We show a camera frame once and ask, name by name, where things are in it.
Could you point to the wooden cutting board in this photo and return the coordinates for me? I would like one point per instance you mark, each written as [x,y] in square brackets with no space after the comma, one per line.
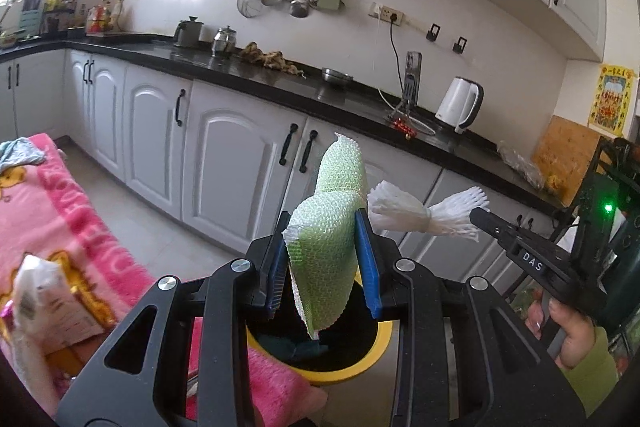
[565,157]

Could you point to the white foam fruit net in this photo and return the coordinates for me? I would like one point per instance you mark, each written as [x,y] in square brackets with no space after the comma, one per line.
[425,214]

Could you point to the phone stand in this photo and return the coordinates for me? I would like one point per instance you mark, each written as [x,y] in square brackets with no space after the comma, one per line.
[402,109]

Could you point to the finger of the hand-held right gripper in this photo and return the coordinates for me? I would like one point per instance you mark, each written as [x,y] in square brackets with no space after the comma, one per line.
[510,237]

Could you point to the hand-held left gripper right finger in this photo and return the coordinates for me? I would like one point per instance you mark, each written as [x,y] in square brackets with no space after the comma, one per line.
[366,257]

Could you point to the smartphone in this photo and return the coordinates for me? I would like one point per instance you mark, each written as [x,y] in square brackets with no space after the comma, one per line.
[412,74]

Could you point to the row of condiment bottles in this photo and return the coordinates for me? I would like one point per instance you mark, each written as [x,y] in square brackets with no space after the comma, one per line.
[75,17]

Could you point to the black metal rack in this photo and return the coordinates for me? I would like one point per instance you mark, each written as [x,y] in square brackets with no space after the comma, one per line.
[622,157]

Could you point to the yellow round bin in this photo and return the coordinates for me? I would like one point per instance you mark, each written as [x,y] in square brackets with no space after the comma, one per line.
[345,369]

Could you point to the steel teapot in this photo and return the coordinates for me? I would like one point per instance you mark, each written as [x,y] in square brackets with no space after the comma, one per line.
[224,42]

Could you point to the white electric kettle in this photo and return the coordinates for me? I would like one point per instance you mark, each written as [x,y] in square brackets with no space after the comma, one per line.
[457,104]

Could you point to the brown lumpy pile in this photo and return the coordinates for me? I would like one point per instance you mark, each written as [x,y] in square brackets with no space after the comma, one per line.
[270,57]

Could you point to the pink printed blanket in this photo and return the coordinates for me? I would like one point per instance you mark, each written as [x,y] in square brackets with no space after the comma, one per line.
[60,217]

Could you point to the white plastic packet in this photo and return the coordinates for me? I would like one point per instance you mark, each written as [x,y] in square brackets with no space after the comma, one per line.
[45,302]

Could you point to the green foam fruit net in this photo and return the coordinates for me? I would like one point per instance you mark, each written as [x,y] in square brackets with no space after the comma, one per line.
[325,252]

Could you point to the clear plastic bag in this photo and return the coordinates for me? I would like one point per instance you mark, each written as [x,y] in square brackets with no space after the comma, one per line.
[522,164]

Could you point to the black wall hook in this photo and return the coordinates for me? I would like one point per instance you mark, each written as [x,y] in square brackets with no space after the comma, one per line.
[433,33]
[460,44]

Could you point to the light grey-blue cloth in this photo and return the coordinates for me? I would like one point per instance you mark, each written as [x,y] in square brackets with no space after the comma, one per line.
[17,154]

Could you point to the yellow wall poster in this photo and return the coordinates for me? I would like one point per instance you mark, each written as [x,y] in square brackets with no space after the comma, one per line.
[611,99]

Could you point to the steel bowl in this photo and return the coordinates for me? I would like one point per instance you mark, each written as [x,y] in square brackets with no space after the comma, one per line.
[336,75]

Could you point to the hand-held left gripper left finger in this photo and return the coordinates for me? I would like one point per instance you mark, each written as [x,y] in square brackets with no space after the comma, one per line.
[278,267]

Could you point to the white wall socket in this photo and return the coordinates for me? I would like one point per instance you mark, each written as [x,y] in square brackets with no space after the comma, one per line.
[386,14]

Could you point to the person's right hand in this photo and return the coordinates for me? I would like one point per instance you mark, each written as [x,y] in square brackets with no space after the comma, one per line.
[580,337]

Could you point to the person's right forearm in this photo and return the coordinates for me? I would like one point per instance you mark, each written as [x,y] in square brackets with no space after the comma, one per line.
[592,382]

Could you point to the grey metal jug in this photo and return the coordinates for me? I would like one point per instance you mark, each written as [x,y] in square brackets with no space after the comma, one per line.
[189,33]

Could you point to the white base cabinet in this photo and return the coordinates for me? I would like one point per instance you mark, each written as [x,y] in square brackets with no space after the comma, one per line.
[150,132]

